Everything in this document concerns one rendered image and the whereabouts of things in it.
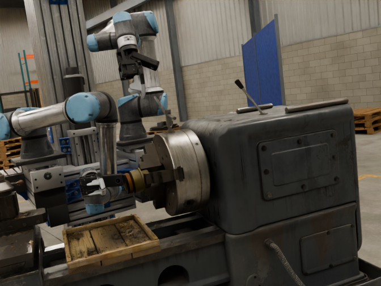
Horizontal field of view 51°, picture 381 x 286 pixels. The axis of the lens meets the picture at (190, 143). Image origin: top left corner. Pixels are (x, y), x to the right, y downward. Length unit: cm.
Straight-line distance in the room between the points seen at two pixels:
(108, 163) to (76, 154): 38
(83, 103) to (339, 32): 1153
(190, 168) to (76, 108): 52
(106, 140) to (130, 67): 35
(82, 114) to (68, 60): 66
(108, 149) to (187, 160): 49
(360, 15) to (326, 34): 114
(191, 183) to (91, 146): 90
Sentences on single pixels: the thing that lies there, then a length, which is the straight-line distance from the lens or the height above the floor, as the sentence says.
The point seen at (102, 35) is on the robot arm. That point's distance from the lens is 177.
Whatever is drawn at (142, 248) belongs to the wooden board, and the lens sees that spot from 135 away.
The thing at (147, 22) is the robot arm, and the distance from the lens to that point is 209.
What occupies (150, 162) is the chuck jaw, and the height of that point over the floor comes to 113.
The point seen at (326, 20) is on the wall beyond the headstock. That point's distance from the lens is 1298.
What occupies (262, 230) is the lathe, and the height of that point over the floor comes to 86.
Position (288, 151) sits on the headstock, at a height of 112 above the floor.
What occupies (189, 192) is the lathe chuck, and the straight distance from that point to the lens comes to 138.
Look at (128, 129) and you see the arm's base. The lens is 210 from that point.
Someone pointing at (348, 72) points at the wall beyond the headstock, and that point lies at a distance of 1254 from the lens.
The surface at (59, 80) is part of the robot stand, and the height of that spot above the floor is 151.
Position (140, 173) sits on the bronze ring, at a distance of 144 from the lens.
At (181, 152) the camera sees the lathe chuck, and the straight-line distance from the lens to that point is 137.
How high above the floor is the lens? 138
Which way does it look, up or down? 8 degrees down
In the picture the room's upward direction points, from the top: 7 degrees counter-clockwise
